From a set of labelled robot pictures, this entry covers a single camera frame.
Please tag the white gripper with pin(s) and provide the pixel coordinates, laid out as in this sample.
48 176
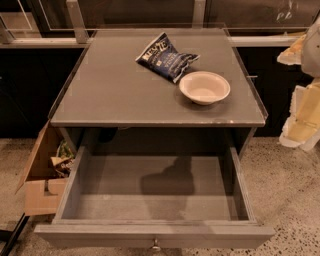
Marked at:
312 53

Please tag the grey cabinet with top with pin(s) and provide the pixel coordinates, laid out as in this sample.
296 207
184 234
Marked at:
111 90

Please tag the blue chip bag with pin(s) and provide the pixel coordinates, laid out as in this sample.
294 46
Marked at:
161 57

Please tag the snack packets in box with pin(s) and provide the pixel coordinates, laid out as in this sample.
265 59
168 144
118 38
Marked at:
63 160

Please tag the black stand leg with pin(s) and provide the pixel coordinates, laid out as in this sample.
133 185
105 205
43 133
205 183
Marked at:
10 237

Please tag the open grey top drawer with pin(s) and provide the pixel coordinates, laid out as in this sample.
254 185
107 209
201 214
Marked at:
182 201

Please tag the metal drawer knob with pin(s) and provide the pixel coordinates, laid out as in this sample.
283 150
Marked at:
155 247

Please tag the open cardboard box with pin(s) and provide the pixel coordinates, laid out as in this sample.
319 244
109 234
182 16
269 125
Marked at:
43 187

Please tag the white paper bowl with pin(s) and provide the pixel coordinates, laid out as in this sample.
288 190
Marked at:
204 88

